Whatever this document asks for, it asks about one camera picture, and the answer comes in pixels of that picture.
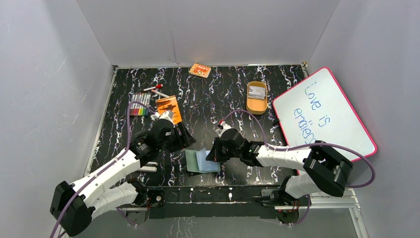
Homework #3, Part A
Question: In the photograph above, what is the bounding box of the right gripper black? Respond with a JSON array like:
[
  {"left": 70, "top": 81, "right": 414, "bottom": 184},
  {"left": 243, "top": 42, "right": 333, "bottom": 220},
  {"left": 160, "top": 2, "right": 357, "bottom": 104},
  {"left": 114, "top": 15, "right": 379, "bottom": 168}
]
[{"left": 206, "top": 137, "right": 241, "bottom": 162}]

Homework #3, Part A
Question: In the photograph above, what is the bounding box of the green card holder wallet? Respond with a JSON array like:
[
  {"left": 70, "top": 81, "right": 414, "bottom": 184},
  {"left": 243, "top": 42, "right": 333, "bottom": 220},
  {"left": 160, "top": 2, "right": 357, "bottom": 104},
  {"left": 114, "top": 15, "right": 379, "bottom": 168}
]
[{"left": 185, "top": 148, "right": 220, "bottom": 174}]

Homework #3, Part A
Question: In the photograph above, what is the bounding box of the tan oval tray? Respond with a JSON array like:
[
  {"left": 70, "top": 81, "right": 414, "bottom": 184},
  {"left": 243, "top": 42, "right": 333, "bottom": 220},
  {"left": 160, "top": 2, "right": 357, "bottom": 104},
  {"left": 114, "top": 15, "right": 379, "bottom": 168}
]
[{"left": 246, "top": 81, "right": 268, "bottom": 115}]

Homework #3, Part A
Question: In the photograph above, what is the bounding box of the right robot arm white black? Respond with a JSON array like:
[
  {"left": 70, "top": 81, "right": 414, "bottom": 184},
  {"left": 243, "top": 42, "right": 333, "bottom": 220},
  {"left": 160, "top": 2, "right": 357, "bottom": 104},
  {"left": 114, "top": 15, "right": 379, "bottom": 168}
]
[{"left": 206, "top": 128, "right": 353, "bottom": 205}]

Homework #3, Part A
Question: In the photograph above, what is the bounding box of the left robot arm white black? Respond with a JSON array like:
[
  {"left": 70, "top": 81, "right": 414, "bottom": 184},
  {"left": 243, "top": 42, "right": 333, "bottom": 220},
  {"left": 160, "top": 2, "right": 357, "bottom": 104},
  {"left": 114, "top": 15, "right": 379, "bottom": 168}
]
[{"left": 50, "top": 119, "right": 196, "bottom": 237}]

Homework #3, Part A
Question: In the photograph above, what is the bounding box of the small orange card box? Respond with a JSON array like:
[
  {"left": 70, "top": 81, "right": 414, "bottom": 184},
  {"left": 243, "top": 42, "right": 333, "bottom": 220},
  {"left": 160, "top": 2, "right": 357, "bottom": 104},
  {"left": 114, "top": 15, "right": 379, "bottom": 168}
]
[{"left": 189, "top": 63, "right": 211, "bottom": 78}]

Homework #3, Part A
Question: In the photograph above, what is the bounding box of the orange paperback book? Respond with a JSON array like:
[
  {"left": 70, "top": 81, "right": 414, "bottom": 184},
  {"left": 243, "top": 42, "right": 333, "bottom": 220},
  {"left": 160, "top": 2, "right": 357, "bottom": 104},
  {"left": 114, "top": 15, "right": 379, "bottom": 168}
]
[{"left": 156, "top": 96, "right": 182, "bottom": 124}]

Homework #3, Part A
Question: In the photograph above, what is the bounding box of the white stapler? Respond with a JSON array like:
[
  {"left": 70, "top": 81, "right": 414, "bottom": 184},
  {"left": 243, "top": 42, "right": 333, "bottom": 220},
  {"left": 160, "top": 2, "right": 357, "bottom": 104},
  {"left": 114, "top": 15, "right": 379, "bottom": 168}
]
[{"left": 138, "top": 162, "right": 158, "bottom": 173}]

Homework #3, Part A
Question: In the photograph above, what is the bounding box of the pack of coloured markers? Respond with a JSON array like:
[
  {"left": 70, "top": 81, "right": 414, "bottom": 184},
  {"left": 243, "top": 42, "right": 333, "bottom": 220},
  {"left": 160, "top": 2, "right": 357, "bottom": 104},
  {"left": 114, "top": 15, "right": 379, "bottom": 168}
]
[{"left": 130, "top": 93, "right": 151, "bottom": 116}]

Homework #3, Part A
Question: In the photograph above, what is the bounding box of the white marker pen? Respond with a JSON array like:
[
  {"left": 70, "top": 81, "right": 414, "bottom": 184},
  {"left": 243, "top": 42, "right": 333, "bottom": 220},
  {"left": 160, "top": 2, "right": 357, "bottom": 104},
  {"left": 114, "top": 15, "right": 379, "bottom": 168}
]
[{"left": 151, "top": 89, "right": 169, "bottom": 98}]

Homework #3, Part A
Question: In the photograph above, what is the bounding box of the red capped marker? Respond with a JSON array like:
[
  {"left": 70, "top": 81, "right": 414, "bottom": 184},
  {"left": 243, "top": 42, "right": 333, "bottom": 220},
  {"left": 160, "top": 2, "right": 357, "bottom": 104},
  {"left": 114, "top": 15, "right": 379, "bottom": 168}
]
[{"left": 143, "top": 84, "right": 163, "bottom": 92}]

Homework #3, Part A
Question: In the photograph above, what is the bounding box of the pink framed whiteboard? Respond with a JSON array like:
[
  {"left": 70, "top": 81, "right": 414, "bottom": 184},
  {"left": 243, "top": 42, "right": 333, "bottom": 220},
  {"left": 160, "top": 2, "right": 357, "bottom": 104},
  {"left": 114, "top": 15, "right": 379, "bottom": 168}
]
[{"left": 272, "top": 67, "right": 377, "bottom": 157}]

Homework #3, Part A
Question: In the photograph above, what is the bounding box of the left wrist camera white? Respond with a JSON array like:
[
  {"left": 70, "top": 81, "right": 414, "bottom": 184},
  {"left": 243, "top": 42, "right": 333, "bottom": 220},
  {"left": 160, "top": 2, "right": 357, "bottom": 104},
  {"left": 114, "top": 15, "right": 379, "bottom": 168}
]
[{"left": 151, "top": 110, "right": 174, "bottom": 124}]

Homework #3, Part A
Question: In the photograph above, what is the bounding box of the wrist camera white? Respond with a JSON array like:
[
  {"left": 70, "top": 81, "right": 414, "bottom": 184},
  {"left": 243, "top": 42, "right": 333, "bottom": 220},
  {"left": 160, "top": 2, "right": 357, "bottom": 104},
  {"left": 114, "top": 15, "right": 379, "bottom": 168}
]
[
  {"left": 217, "top": 120, "right": 232, "bottom": 135},
  {"left": 151, "top": 110, "right": 174, "bottom": 124}
]

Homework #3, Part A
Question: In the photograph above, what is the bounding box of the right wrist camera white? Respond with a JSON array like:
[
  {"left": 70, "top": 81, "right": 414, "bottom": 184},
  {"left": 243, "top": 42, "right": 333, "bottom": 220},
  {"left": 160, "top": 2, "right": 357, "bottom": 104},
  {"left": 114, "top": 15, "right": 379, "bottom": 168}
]
[{"left": 217, "top": 120, "right": 232, "bottom": 135}]

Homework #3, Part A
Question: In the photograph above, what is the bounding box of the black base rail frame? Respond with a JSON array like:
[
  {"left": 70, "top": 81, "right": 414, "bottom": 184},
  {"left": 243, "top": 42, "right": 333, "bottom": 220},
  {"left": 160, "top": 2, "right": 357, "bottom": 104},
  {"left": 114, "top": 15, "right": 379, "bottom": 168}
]
[{"left": 70, "top": 185, "right": 360, "bottom": 224}]

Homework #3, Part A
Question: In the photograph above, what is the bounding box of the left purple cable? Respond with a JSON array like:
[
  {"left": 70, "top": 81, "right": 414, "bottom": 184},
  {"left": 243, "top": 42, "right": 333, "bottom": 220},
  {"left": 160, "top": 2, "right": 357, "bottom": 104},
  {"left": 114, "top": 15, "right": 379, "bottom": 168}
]
[{"left": 49, "top": 101, "right": 157, "bottom": 238}]

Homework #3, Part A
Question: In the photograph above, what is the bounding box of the purple cable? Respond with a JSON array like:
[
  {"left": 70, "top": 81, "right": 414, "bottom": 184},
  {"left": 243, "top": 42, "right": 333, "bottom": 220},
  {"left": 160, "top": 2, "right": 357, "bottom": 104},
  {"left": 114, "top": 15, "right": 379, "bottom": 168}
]
[
  {"left": 219, "top": 109, "right": 376, "bottom": 189},
  {"left": 49, "top": 101, "right": 157, "bottom": 238}
]

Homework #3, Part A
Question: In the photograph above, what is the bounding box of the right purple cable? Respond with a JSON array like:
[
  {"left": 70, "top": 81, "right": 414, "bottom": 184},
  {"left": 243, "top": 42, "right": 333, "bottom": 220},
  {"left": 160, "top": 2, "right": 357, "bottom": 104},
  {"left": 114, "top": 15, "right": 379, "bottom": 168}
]
[{"left": 219, "top": 109, "right": 376, "bottom": 189}]

